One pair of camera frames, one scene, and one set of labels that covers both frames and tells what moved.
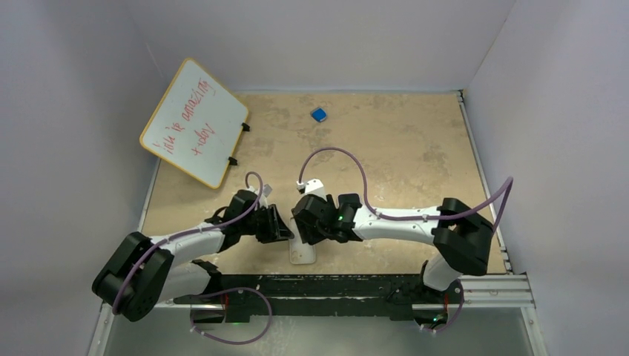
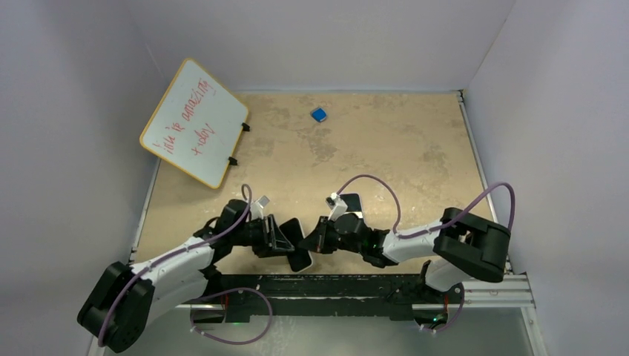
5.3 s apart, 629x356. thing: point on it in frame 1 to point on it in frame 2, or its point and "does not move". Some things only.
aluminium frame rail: [497, 291] does not move
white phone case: [300, 252] to [310, 265]
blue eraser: [319, 114] does not move
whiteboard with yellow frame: [196, 124] does not move
